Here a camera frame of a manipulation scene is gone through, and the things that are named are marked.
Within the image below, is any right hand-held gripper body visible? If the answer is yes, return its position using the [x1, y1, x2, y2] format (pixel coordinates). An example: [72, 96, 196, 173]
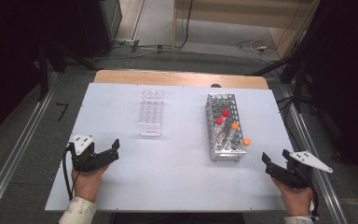
[282, 149, 334, 190]

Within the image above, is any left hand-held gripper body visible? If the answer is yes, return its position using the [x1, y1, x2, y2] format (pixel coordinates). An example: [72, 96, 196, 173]
[69, 133, 107, 174]

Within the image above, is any clear acrylic tube rack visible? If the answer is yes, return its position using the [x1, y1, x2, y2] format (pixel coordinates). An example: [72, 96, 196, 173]
[137, 89, 165, 137]

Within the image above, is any metal tube rack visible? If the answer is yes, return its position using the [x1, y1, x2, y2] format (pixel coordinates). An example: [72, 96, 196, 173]
[204, 92, 248, 162]

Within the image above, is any red cap test tube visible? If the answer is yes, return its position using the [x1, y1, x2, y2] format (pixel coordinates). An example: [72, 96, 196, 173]
[213, 116, 225, 141]
[219, 108, 231, 133]

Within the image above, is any person's left hand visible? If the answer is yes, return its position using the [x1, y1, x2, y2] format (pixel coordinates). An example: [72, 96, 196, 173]
[71, 164, 111, 203]

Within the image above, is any person's right hand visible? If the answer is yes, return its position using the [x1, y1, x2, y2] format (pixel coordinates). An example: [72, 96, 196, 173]
[271, 176, 314, 217]

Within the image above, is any black tripod stand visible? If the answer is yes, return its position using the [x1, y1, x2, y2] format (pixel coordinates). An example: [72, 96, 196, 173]
[251, 46, 313, 114]
[36, 39, 102, 103]

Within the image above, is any wooden table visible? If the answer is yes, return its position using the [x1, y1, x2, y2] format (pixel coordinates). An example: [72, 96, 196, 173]
[92, 69, 269, 91]

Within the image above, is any power strip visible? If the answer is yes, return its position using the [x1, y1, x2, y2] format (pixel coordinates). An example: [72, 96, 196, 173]
[113, 37, 142, 47]

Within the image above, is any black curtain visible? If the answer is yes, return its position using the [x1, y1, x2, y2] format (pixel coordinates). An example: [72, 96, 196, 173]
[302, 0, 358, 180]
[0, 0, 88, 146]

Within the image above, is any black cabinet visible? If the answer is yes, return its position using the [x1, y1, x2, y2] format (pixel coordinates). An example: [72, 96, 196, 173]
[74, 0, 123, 60]

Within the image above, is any left hand-held gripper cable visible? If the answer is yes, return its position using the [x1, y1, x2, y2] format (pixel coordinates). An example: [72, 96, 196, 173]
[62, 144, 82, 202]

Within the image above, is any hand-held gripper cable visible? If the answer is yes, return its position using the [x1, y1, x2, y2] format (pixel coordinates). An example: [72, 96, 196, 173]
[295, 169, 321, 222]
[62, 144, 82, 202]

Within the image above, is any metal floor rail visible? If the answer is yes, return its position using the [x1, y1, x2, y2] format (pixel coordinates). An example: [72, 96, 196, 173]
[0, 72, 59, 224]
[278, 83, 350, 224]

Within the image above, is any right hand-held gripper cable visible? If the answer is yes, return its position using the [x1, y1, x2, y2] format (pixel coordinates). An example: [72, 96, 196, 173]
[295, 169, 321, 222]

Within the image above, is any white floor cable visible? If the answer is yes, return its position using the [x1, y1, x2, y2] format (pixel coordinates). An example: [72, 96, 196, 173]
[236, 39, 273, 64]

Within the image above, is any black floor cable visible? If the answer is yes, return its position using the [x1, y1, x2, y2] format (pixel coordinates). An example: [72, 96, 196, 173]
[167, 0, 195, 50]

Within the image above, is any wooden furniture frame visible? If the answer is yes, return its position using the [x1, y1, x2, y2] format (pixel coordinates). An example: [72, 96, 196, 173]
[172, 0, 322, 60]

